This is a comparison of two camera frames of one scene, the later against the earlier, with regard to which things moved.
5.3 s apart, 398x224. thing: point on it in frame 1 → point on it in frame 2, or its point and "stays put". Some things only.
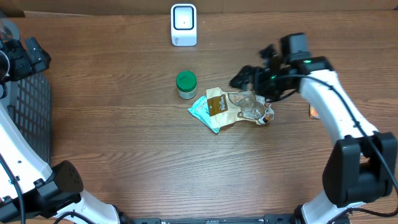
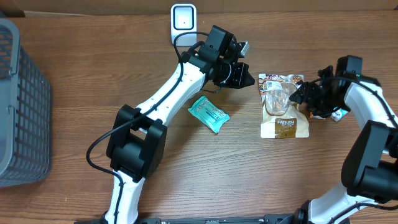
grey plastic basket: [29, 100] stays put
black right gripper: [257, 74] → [305, 96]
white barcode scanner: [183, 20] stays put
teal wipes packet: [200, 109] stays put
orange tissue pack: [313, 113] stays put
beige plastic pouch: [225, 107] → [281, 117]
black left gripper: [23, 58] → [236, 76]
